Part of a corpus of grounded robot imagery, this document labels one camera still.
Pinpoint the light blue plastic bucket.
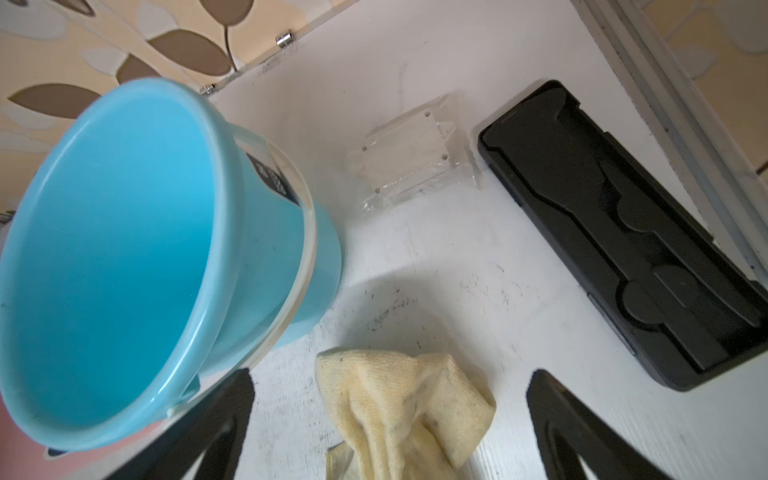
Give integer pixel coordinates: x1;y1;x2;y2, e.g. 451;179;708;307
1;78;342;451

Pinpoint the black flat case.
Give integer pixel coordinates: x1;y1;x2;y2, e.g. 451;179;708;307
477;80;767;391

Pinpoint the beige cleaning cloth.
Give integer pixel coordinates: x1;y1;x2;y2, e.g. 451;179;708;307
315;349;497;479

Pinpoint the pink plastic bucket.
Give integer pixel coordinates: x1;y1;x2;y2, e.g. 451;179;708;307
0;395;163;480

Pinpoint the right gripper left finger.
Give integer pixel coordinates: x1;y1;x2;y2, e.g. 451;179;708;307
109;369;255;479

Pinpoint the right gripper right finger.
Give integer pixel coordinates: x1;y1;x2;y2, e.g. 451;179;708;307
526;369;669;479

